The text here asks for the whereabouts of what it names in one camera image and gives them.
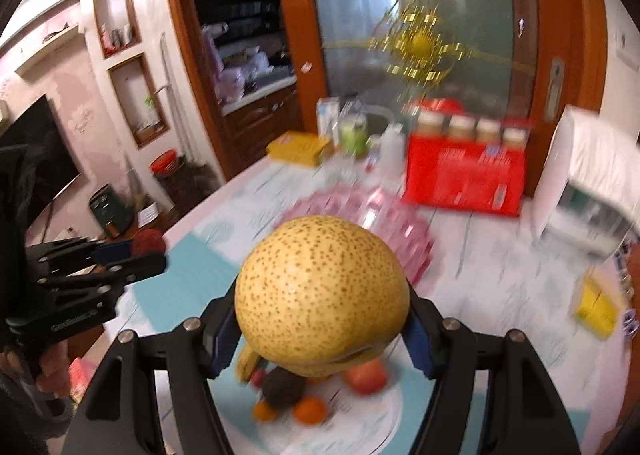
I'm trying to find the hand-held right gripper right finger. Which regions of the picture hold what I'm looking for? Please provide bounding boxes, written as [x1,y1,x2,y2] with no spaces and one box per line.
[400,280,583,455]

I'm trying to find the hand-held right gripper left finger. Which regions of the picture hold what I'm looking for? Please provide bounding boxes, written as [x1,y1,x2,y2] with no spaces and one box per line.
[61,284,251,455]

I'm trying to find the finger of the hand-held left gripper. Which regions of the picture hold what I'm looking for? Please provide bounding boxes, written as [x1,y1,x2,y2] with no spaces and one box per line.
[27,236,135,270]
[40,254,168,297]

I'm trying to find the red apple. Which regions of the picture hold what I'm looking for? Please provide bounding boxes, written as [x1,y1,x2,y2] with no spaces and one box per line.
[342,360,390,395]

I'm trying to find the yellow speckled pear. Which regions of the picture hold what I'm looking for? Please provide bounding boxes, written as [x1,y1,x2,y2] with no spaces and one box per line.
[234,215,412,378]

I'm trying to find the pink glass fruit plate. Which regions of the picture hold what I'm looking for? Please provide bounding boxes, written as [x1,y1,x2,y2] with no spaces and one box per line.
[272,185,436,286]

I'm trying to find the person's left hand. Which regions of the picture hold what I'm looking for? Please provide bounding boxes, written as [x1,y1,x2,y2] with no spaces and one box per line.
[0,342,72,400]

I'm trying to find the banana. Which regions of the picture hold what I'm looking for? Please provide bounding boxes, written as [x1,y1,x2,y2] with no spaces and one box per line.
[236,345,261,383]

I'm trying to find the dark green appliance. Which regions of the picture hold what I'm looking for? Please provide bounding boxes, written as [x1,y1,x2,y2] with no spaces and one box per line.
[89,186,136,238]

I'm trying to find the dark avocado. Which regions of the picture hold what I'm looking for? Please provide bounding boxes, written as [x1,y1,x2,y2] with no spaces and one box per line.
[261,367,307,410]

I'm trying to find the dark wicker basket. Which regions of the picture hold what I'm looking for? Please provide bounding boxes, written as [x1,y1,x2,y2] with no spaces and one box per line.
[160,162,222,216]

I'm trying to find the round white printed placemat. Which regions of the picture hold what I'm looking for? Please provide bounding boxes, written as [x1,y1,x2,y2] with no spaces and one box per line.
[210,365,405,455]

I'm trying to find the red plastic basket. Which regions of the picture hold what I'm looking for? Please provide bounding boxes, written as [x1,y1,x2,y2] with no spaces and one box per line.
[150,149,180,177]

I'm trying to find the teal white printed tablecloth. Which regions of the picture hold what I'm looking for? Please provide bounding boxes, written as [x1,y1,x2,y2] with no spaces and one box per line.
[115,155,631,455]

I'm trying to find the black television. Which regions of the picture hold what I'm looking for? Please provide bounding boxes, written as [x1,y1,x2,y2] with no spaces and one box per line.
[0,94,82,231]

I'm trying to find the red printed pack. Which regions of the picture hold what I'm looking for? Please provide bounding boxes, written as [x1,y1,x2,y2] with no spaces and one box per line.
[404,132,526,217]

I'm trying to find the yellow packet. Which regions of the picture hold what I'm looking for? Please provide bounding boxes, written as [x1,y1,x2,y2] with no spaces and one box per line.
[572,280,621,338]

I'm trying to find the wooden kitchen cabinet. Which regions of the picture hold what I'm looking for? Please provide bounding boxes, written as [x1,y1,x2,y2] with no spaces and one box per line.
[222,82,303,178]

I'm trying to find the yellow flat box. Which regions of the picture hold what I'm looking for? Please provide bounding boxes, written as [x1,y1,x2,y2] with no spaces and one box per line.
[266,131,333,167]

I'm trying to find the white plastic bottle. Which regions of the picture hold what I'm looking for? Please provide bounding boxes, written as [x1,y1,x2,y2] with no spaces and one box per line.
[380,122,406,181]

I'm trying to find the colourful small boxes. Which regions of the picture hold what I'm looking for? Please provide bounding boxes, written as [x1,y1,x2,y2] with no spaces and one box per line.
[614,240,640,336]

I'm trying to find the white countertop appliance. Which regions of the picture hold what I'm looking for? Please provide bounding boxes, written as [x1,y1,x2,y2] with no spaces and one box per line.
[532,105,640,256]

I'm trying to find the green white bottle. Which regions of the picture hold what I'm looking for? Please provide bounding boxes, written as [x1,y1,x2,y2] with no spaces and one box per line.
[339,112,370,158]

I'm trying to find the tan jar white lid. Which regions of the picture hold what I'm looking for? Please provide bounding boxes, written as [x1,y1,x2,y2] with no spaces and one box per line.
[476,118,502,142]
[415,111,447,137]
[447,115,476,140]
[501,126,528,148]

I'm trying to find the white blue carton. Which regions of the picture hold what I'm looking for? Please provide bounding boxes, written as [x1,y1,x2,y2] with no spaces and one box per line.
[316,98,346,141]

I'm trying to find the gold hanging ornament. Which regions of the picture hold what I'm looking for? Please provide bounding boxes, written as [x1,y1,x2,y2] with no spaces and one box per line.
[322,0,531,86]

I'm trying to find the wooden glass sliding door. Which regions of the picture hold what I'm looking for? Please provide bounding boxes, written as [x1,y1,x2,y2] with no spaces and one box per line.
[270,0,606,196]

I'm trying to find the wooden wall niche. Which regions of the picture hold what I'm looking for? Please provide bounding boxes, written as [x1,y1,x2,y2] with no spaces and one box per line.
[107,52,167,149]
[91,0,139,59]

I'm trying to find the grey door handle plate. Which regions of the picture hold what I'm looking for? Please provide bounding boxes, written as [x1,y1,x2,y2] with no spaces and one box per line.
[545,58,566,122]

